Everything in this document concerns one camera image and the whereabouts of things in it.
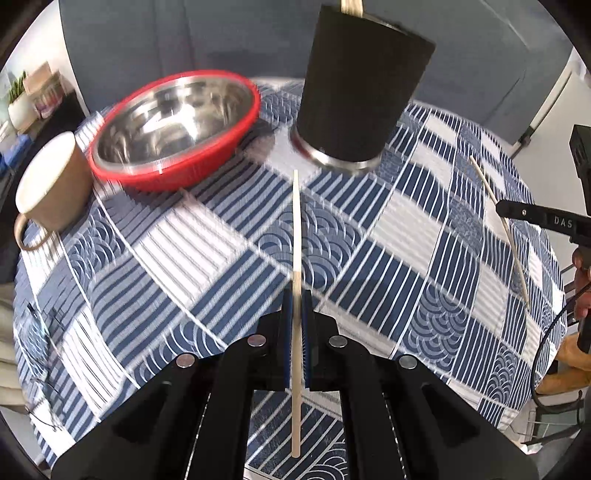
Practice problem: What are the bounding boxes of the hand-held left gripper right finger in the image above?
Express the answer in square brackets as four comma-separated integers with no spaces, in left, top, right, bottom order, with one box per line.
[301,292,539,480]

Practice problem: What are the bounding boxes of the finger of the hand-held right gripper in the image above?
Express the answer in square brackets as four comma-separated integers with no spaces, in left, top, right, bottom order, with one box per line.
[495,198,591,234]

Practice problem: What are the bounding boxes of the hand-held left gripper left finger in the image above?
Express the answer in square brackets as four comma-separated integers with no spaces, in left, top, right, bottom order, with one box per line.
[51,288,296,480]

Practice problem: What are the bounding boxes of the black steel-rimmed utensil holder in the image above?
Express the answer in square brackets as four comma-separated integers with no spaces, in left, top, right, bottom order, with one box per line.
[288,4,437,175]

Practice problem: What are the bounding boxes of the person's right hand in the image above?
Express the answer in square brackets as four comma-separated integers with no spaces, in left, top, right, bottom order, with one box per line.
[571,246,591,320]

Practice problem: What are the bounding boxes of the white stand pole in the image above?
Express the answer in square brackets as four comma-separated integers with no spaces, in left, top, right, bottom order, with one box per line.
[509,68,574,149]

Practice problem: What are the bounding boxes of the blue white patterned tablecloth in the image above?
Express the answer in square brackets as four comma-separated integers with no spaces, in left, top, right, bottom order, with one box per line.
[13,78,570,480]

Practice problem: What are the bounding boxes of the person's tan trousers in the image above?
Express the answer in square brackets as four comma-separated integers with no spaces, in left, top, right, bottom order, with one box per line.
[537,333,591,396]

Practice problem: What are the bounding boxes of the red-rimmed steel bowl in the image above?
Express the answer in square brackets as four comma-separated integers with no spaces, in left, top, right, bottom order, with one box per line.
[87,69,262,193]

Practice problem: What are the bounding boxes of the beige fabric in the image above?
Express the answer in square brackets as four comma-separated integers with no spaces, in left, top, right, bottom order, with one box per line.
[0,281,25,408]

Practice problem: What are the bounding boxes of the beige ceramic mug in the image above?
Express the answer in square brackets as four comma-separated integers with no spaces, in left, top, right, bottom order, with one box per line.
[13,131,96,253]

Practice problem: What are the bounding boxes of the black cabinet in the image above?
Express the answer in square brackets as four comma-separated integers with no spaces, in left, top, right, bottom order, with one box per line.
[27,89,89,140]

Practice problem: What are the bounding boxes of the blue box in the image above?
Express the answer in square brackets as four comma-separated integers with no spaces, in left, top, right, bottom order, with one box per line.
[0,133,29,177]

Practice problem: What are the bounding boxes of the pink jar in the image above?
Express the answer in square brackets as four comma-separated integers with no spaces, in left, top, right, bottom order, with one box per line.
[36,87,64,119]

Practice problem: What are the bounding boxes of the green plant in white pot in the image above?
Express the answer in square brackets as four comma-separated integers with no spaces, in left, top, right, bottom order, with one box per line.
[6,71,36,131]

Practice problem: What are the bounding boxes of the beige box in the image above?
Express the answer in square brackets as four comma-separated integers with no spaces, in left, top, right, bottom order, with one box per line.
[22,61,62,94]

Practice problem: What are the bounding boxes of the black cable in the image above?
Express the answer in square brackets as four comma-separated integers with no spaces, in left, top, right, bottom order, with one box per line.
[530,282,591,408]

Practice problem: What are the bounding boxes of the metal chair frame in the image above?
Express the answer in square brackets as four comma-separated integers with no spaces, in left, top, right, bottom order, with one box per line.
[523,391,591,445]

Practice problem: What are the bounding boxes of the thin black wire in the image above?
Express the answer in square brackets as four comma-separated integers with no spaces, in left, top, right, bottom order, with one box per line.
[24,301,66,431]

